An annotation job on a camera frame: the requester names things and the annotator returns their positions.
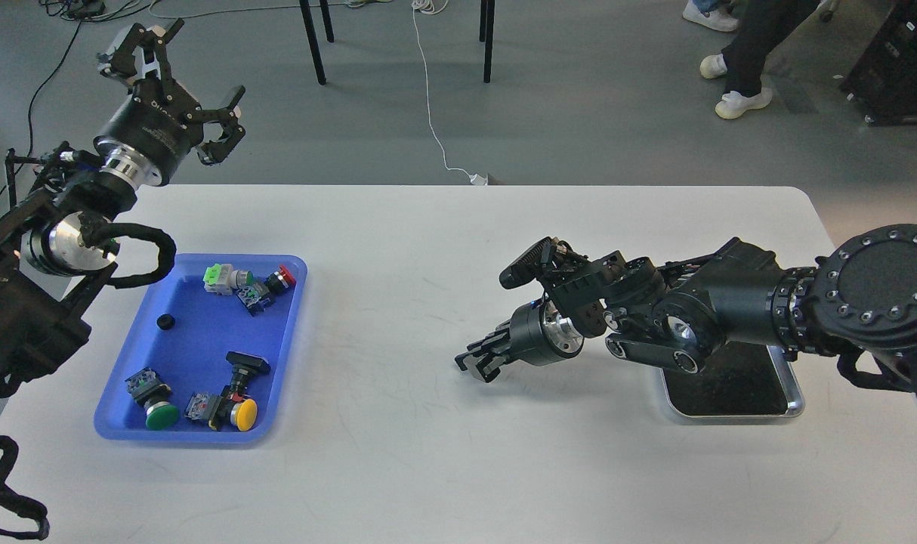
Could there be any white sneaker top right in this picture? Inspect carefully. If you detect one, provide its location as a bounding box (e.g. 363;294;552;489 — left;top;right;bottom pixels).
681;1;739;33

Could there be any green mushroom push button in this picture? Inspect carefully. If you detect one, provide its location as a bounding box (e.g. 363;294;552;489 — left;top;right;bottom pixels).
125;367;180;431

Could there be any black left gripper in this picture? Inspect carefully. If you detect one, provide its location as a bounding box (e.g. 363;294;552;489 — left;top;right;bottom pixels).
94;18;245;188

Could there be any black table leg right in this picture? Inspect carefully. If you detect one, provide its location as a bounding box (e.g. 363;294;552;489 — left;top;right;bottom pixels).
478;0;496;84

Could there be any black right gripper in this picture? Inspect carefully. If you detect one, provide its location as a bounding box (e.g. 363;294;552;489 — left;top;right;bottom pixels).
455;298;584;383

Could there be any yellow push button switch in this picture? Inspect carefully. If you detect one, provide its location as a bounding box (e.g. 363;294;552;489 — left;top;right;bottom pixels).
183;392;258;431

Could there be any black cable on floor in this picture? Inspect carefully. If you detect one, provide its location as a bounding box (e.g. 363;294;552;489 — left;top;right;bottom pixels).
0;0;301;227

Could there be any person black trousers leg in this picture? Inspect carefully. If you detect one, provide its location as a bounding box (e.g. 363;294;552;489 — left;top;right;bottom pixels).
721;1;819;97

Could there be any blue plastic tray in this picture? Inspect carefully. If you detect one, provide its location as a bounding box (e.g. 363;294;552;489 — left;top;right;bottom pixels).
94;252;307;447

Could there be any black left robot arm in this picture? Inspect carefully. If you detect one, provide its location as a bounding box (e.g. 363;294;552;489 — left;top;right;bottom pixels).
0;18;245;398

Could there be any black equipment cart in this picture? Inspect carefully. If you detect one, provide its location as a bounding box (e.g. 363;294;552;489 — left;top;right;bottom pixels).
839;1;917;126

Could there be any black table leg left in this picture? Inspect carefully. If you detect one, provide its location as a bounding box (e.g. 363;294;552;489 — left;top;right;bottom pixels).
298;0;335;86

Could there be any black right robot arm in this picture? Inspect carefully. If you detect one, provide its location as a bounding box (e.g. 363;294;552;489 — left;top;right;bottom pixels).
455;224;917;400

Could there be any black push button switch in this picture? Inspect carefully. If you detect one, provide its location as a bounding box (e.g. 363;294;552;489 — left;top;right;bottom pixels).
224;351;271;402

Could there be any black table leg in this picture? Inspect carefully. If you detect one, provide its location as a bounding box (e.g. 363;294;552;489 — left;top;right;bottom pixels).
478;0;496;84
298;0;335;86

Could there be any silver metal tray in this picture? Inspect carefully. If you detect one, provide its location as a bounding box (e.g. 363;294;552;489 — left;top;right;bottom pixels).
661;342;804;425

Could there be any white sneaker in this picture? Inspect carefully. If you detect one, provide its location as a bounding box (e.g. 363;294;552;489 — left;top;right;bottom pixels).
681;1;739;33
715;88;773;120

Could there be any green white push button switch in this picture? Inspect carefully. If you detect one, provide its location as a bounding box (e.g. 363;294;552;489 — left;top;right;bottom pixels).
202;263;255;295

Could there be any white cable on floor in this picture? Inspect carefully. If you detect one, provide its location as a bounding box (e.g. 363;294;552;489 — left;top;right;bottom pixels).
411;0;488;186

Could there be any red push button switch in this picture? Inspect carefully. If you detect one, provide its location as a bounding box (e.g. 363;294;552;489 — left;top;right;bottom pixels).
235;264;297;317

